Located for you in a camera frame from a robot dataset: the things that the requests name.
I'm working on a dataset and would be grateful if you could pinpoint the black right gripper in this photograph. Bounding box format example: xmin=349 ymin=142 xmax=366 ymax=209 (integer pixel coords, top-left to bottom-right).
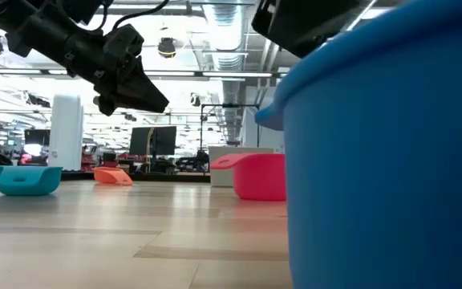
xmin=251 ymin=0 xmax=360 ymax=59

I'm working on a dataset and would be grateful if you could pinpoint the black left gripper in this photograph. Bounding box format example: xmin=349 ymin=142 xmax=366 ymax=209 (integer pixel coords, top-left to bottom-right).
xmin=65 ymin=38 xmax=170 ymax=118

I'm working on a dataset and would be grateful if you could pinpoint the orange measuring cup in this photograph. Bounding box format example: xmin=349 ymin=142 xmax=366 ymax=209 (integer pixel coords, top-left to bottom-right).
xmin=92 ymin=166 xmax=134 ymax=187

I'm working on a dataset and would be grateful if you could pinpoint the teal measuring cup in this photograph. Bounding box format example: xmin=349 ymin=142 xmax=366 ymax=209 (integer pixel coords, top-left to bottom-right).
xmin=0 ymin=165 xmax=63 ymax=197

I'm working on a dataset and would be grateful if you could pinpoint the dark blue measuring cup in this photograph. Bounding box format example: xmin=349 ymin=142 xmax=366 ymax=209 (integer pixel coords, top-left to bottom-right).
xmin=253 ymin=0 xmax=462 ymax=289

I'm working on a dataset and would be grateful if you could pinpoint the white plastic basket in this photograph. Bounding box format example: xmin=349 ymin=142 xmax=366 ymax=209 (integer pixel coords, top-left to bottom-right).
xmin=209 ymin=145 xmax=275 ymax=188

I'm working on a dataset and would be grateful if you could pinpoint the black monitor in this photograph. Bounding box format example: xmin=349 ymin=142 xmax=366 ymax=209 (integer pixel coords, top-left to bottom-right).
xmin=128 ymin=125 xmax=178 ymax=157

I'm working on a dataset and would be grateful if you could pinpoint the red office chair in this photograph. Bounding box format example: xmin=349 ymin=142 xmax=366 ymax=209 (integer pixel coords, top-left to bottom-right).
xmin=101 ymin=152 xmax=120 ymax=169

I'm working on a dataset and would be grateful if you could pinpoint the long ceiling light bar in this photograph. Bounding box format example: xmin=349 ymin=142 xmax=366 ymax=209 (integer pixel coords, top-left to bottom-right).
xmin=144 ymin=70 xmax=274 ymax=79

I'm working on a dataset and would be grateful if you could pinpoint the white building pillar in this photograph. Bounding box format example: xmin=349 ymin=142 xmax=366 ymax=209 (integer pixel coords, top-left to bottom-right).
xmin=48 ymin=94 xmax=84 ymax=172

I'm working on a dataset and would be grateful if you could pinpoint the small dark screen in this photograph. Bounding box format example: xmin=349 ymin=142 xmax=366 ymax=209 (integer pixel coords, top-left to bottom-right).
xmin=23 ymin=128 xmax=51 ymax=147

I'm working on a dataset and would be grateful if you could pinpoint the black ceiling reel yellow cable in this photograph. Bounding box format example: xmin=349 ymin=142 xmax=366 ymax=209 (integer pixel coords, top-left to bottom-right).
xmin=157 ymin=36 xmax=177 ymax=59

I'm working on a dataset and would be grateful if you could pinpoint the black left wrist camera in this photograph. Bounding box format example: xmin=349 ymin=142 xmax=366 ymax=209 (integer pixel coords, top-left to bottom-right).
xmin=102 ymin=23 xmax=144 ymax=61

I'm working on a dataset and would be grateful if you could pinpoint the silver ventilation duct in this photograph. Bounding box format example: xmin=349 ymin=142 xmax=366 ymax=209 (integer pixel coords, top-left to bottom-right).
xmin=201 ymin=0 xmax=249 ymax=145

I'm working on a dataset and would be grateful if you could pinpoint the black camera cable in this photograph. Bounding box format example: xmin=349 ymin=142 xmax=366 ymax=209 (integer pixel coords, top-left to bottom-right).
xmin=112 ymin=0 xmax=171 ymax=31

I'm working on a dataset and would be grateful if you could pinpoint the black aluminium table frame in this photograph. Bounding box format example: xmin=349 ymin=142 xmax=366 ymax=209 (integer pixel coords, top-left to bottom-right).
xmin=0 ymin=168 xmax=212 ymax=189

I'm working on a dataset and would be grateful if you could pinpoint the black metal rig frame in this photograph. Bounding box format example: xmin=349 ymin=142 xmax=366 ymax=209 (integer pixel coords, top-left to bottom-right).
xmin=199 ymin=103 xmax=261 ymax=150

